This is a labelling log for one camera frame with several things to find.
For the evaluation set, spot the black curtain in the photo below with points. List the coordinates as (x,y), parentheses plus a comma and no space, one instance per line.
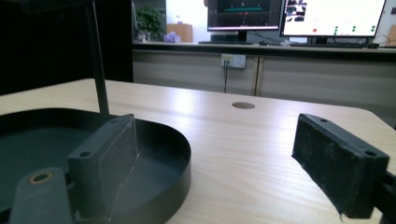
(46,46)

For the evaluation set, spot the white-screen computer monitor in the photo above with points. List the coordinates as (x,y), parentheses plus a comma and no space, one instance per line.
(333,18)

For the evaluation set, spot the black keyboard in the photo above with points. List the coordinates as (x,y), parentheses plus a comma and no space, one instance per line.
(224,42)
(327,45)

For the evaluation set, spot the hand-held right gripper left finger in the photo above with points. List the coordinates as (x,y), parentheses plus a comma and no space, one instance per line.
(93,174)

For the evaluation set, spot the green potted plant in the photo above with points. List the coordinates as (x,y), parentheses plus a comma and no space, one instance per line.
(151,21)

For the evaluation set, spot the purple bag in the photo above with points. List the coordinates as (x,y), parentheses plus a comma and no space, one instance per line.
(172,37)

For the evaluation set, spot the brown cardboard box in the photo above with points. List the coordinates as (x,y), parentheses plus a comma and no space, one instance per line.
(182,32)

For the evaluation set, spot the white wall socket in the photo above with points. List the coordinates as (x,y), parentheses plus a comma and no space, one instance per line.
(233,60)

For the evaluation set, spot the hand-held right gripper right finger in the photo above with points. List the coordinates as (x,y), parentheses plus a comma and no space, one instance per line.
(336,165)

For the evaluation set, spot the brown round table grommet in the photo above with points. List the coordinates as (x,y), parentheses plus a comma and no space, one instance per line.
(243,105)

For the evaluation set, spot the dark-screen computer monitor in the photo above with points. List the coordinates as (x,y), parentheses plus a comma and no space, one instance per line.
(244,15)

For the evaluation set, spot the black round tray stand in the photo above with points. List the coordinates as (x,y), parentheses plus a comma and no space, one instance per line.
(162,174)

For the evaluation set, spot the long desk with grey panels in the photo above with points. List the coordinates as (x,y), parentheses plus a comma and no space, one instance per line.
(311,74)

